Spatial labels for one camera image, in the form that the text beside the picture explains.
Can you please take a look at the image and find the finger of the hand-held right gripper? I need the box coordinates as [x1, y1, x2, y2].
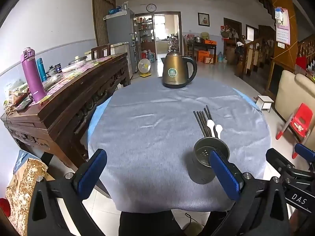
[266, 148, 296, 172]
[295, 143, 315, 170]

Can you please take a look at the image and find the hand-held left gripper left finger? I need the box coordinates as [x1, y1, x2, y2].
[27, 149, 108, 236]

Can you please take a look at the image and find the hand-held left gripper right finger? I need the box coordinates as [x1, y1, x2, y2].
[200, 149, 291, 236]

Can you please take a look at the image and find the metal utensil holder cup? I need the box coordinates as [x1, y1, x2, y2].
[193, 138, 230, 184]

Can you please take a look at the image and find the bundle of black chopsticks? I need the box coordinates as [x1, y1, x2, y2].
[193, 105, 218, 138]

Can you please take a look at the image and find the red plastic child chair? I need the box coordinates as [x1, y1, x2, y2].
[276, 103, 314, 159]

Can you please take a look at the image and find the beige leather sofa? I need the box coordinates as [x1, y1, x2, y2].
[274, 70, 315, 128]

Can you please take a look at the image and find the small white stool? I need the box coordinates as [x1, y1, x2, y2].
[255, 95, 274, 113]

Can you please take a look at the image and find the blue table cover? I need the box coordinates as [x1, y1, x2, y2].
[87, 88, 264, 150]

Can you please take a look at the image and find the gold patterned bag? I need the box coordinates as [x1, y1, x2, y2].
[5, 157, 48, 227]

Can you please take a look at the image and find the carved wooden sideboard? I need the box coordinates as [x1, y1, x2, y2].
[0, 53, 131, 175]

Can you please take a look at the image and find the blue bag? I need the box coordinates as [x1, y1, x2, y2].
[13, 150, 29, 175]

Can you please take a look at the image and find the red round object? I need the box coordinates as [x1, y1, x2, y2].
[0, 198, 10, 219]

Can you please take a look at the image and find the black phone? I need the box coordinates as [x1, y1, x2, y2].
[16, 101, 31, 111]

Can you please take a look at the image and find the clear plastic bag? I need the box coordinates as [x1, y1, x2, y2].
[44, 74, 63, 89]

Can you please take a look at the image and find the pink checked table mat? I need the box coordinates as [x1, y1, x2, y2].
[37, 55, 116, 99]

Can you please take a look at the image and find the white plate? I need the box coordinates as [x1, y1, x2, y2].
[61, 63, 85, 73]

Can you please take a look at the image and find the wooden stair railing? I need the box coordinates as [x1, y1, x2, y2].
[235, 33, 315, 91]

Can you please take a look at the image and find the purple thermos bottle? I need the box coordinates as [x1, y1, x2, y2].
[21, 47, 47, 103]

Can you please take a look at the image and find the metal pot with lid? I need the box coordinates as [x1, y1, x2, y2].
[68, 56, 88, 65]

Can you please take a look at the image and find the teal drink bottle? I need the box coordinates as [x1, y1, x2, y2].
[36, 58, 48, 82]

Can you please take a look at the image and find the bronze electric kettle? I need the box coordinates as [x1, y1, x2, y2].
[161, 49, 198, 89]

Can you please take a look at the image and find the small floor fan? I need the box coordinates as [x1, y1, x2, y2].
[138, 58, 152, 78]

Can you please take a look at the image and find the wooden dining chair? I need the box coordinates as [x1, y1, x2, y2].
[91, 44, 111, 60]

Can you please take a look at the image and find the large orange carton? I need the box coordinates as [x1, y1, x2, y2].
[198, 50, 217, 63]

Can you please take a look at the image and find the white chest freezer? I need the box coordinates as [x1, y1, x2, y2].
[85, 42, 133, 79]

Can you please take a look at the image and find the dark wooden side table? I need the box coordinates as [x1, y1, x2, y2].
[187, 39, 217, 59]

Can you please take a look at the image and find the grey refrigerator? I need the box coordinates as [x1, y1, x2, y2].
[103, 9, 136, 74]

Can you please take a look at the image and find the glass display shelf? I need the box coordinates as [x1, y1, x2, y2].
[133, 16, 154, 54]

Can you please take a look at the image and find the brown wooden door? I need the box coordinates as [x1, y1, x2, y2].
[92, 0, 116, 47]

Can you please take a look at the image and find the hanging wall calendar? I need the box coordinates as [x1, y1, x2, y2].
[274, 7, 292, 46]

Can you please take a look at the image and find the framed wall picture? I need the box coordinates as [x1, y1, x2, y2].
[197, 12, 210, 27]

